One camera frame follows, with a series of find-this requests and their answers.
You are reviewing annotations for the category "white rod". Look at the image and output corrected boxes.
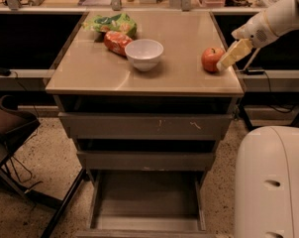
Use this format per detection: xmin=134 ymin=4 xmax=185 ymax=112
xmin=242 ymin=48 xmax=261 ymax=72

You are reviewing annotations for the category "black power adapter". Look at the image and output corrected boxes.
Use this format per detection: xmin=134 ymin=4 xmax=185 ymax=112
xmin=245 ymin=67 xmax=265 ymax=75
xmin=0 ymin=67 xmax=11 ymax=76

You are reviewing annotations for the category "grey drawer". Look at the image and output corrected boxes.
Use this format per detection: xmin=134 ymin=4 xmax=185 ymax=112
xmin=59 ymin=112 xmax=231 ymax=141
xmin=77 ymin=151 xmax=215 ymax=172
xmin=76 ymin=171 xmax=216 ymax=238

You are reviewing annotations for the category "black table leg stand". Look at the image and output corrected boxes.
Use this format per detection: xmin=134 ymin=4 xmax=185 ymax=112
xmin=239 ymin=104 xmax=254 ymax=131

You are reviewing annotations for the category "black diagonal floor bar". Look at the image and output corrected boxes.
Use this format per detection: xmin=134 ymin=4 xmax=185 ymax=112
xmin=41 ymin=169 xmax=86 ymax=238

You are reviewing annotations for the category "black power adapter right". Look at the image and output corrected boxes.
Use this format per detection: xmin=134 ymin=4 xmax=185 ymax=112
xmin=245 ymin=67 xmax=265 ymax=75

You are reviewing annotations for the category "green chip bag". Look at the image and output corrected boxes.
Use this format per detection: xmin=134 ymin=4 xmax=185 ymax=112
xmin=82 ymin=13 xmax=138 ymax=38

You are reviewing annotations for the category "orange snack bag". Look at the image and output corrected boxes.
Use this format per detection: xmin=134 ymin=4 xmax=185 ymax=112
xmin=104 ymin=31 xmax=133 ymax=56

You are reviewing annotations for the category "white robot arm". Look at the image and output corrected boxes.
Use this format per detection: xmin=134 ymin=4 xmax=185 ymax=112
xmin=217 ymin=0 xmax=299 ymax=238

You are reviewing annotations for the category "red apple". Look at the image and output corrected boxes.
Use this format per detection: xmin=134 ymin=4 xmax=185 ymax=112
xmin=201 ymin=48 xmax=225 ymax=72

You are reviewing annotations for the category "grey drawer cabinet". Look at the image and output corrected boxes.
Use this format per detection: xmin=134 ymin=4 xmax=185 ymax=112
xmin=47 ymin=10 xmax=244 ymax=238

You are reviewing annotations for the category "middle grey drawer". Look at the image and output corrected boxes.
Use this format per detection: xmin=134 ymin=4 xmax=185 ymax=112
xmin=77 ymin=151 xmax=215 ymax=172

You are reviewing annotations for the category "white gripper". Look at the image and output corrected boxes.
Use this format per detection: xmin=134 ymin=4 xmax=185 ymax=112
xmin=216 ymin=12 xmax=278 ymax=71

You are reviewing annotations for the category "top grey drawer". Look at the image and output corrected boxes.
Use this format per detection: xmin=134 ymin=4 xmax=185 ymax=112
xmin=59 ymin=112 xmax=231 ymax=141

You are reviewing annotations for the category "white bowl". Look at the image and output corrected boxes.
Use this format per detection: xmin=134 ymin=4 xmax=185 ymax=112
xmin=125 ymin=39 xmax=164 ymax=71

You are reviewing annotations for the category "black power adapter left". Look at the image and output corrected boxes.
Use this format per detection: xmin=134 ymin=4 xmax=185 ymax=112
xmin=0 ymin=67 xmax=11 ymax=76

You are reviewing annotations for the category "bottom grey drawer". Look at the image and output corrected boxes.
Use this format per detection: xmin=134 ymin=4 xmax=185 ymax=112
xmin=76 ymin=171 xmax=216 ymax=238

